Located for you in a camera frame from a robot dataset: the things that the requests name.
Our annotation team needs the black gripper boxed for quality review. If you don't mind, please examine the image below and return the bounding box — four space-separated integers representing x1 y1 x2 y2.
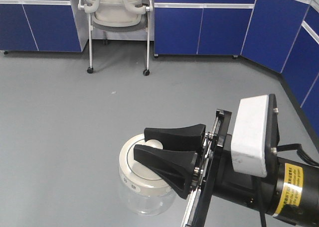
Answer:
133 109 282 227

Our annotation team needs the glass jar with cream lid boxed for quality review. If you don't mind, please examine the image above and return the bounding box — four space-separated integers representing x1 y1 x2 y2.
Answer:
118 134 176 216

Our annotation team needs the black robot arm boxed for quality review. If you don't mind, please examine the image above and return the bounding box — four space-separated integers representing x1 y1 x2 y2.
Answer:
134 110 319 227

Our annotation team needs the blue lab cabinet middle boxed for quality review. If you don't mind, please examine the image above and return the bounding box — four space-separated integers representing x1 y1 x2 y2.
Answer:
154 0 256 56

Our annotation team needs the blue lab cabinet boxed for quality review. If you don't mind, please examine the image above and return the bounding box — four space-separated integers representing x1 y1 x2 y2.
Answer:
0 0 85 53
154 0 256 56
242 0 319 132

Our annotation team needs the blue lab cabinet right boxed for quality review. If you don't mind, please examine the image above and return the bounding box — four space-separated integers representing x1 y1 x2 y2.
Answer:
242 0 319 132

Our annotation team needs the white mesh office chair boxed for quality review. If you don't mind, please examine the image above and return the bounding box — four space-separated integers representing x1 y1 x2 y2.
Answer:
78 0 154 76

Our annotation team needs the blue lab cabinet left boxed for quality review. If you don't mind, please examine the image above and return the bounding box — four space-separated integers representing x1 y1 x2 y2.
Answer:
0 0 85 53

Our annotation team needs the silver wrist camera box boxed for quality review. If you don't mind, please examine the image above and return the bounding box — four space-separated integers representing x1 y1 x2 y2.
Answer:
230 94 277 178

